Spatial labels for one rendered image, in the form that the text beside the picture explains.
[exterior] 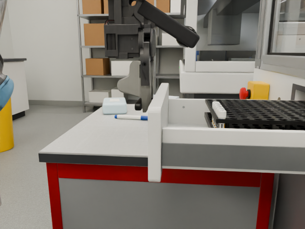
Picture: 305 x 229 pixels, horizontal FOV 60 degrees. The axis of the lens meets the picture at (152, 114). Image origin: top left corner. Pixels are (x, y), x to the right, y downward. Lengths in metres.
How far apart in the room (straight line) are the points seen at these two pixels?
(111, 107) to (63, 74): 4.18
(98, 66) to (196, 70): 3.30
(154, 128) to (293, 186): 0.41
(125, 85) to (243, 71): 0.92
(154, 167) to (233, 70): 0.99
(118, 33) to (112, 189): 0.40
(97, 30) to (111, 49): 4.00
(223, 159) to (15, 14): 5.37
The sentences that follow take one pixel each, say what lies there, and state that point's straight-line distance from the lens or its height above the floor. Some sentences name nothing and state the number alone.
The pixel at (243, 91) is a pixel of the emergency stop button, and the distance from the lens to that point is 0.83.
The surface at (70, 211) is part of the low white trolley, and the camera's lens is 0.78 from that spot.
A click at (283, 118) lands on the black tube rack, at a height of 0.90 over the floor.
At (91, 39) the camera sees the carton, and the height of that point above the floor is 1.18.
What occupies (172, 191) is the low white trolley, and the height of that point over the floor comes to 0.66.
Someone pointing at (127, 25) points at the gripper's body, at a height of 1.04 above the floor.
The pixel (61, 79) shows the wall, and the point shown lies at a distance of 5.23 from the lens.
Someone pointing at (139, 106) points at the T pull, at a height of 0.91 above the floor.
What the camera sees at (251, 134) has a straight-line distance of 0.39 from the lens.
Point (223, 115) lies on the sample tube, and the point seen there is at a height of 0.91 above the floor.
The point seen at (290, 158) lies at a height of 0.86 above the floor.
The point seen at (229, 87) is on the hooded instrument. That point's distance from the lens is 1.32.
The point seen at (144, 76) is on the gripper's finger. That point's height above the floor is 0.96.
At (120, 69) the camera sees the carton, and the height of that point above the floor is 0.72.
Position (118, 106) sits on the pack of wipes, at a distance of 1.04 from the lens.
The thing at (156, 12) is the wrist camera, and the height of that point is 1.06.
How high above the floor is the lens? 1.00
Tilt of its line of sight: 13 degrees down
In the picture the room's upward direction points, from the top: straight up
